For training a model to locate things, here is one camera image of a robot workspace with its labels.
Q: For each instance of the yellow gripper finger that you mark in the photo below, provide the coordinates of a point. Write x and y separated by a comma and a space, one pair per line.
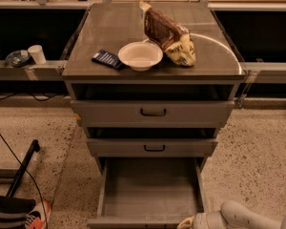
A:
186, 223

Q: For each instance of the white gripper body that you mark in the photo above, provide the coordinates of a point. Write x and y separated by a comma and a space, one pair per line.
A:
202, 221

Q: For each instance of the grey bottom drawer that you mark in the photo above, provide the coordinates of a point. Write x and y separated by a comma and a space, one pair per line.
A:
148, 193

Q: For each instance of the grey drawer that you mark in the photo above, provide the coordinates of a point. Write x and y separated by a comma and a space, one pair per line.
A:
152, 114
114, 147
148, 193

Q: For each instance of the grey middle drawer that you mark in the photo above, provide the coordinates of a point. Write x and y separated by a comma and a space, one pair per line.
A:
114, 147

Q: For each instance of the grey drawer cabinet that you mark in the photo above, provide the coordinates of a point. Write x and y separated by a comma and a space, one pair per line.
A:
215, 76

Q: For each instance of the grey top drawer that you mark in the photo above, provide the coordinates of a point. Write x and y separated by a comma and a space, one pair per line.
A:
152, 114

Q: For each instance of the orange white sneaker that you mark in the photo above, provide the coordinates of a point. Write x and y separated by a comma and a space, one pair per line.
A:
39, 216

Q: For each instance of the black metal stand leg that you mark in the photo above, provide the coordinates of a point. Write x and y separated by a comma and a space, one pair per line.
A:
15, 175

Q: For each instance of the white paper bowl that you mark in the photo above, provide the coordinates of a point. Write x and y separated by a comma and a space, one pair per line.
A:
140, 56

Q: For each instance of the dark striped trouser leg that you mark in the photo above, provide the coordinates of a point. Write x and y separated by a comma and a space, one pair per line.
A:
13, 212

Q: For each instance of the bagged bread loaf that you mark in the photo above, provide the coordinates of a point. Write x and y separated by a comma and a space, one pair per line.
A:
172, 38

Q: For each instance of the dark blue snack packet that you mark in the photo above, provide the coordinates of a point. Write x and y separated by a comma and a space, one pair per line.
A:
108, 59

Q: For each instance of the white paper cup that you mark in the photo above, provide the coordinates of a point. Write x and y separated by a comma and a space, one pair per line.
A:
36, 52

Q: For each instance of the blue patterned bowl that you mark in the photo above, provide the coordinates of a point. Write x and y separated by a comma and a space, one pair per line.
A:
19, 58

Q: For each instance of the grey metal shelf rail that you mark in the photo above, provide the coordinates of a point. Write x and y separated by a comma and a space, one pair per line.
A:
51, 71

